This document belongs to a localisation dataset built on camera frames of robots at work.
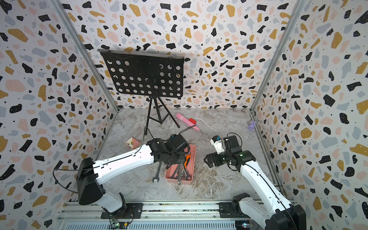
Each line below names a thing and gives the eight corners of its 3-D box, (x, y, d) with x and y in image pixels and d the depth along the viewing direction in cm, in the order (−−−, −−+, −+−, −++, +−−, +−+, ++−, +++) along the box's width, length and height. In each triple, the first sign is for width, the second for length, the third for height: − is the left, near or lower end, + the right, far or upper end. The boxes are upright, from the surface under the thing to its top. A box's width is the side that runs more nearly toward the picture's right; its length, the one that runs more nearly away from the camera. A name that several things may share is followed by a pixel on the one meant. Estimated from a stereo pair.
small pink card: (126, 144, 102) (125, 142, 100) (132, 138, 105) (131, 136, 103) (134, 149, 99) (133, 147, 97) (140, 143, 103) (139, 141, 101)
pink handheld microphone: (175, 118, 119) (175, 115, 116) (179, 115, 121) (179, 112, 118) (197, 132, 110) (197, 129, 107) (200, 129, 112) (201, 125, 109)
